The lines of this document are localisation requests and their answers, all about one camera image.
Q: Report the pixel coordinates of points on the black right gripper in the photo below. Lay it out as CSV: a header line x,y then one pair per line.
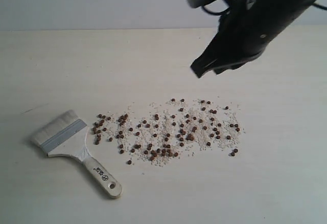
x,y
247,30

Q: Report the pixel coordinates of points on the wide wooden paint brush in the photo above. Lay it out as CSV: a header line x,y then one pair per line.
x,y
65,136

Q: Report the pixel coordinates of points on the brown beans and grains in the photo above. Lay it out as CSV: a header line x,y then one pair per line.
x,y
161,132

